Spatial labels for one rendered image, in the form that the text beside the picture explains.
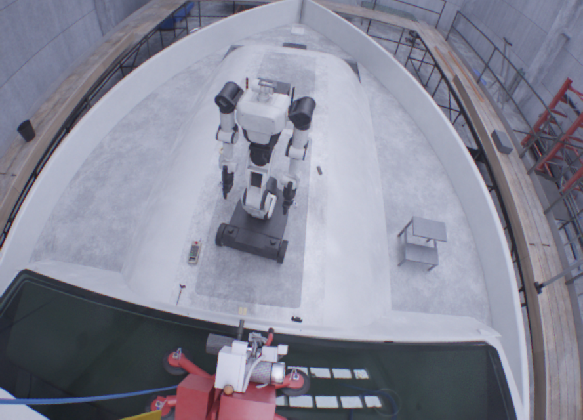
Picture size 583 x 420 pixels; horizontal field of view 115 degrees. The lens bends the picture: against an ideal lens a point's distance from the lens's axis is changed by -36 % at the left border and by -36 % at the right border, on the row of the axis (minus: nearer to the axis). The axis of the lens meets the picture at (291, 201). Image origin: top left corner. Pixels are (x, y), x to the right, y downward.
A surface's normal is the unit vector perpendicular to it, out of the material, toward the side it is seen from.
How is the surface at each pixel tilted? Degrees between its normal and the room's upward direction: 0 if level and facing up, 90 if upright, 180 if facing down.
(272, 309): 0
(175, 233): 10
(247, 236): 0
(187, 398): 17
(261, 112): 45
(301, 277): 0
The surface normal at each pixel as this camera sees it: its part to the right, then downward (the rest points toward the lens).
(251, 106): -0.09, 0.16
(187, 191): -0.07, -0.58
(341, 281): 0.31, -0.52
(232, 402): 0.06, -0.25
